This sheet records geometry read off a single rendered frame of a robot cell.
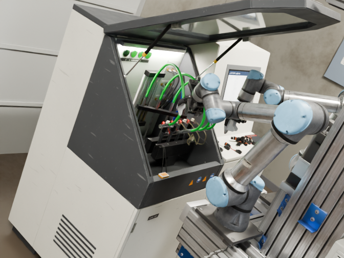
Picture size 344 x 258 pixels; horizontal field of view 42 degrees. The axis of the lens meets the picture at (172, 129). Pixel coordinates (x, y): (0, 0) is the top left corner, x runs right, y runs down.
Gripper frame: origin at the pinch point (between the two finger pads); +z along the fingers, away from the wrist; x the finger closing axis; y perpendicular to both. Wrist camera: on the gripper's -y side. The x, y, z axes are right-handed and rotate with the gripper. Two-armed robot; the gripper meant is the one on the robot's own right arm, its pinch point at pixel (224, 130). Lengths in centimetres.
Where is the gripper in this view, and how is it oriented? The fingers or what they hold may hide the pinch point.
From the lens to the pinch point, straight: 235.7
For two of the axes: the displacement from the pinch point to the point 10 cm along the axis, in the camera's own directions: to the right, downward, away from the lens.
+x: 6.0, -0.7, 8.0
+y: 7.1, 5.1, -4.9
